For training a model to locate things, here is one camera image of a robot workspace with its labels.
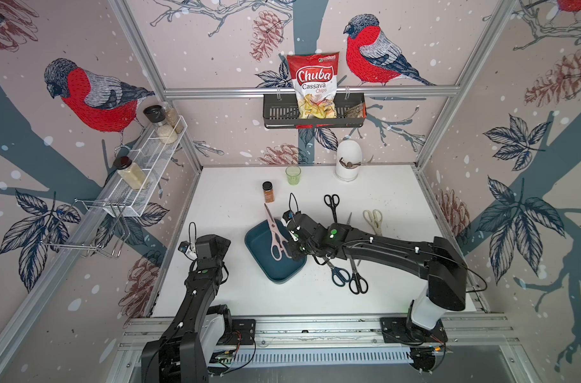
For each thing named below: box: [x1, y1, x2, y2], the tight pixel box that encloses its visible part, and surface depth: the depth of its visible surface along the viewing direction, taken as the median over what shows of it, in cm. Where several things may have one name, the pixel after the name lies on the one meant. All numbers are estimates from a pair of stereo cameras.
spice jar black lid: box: [142, 104, 179, 145], surface depth 83 cm
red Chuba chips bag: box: [286, 51, 340, 119], surface depth 84 cm
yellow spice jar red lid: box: [113, 155, 148, 190], surface depth 69 cm
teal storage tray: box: [244, 218, 307, 285], surface depth 86 cm
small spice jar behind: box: [162, 102, 184, 134], surface depth 87 cm
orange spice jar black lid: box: [261, 180, 276, 203], surface depth 104 cm
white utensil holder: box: [335, 139, 363, 182], surface depth 112 cm
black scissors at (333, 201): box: [324, 193, 340, 224], surface depth 109 cm
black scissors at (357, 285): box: [348, 258, 369, 296], surface depth 85 cm
